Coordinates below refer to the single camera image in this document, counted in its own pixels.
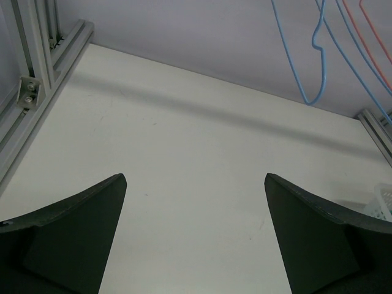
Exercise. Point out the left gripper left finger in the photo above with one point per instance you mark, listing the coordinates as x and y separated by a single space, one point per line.
63 247

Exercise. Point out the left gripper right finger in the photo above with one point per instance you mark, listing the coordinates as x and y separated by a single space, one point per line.
326 247

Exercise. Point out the blue hanger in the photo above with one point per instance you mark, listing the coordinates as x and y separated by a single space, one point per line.
299 24
381 78
352 87

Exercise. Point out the white plastic basket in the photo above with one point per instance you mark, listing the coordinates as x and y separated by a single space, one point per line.
380 206

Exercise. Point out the right aluminium frame post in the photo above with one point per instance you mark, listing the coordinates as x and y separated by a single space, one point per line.
378 133

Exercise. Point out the aluminium frame post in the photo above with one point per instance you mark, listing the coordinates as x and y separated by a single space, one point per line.
46 58
378 133

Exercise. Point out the left aluminium frame post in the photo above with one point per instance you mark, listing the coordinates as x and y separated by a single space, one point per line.
46 58

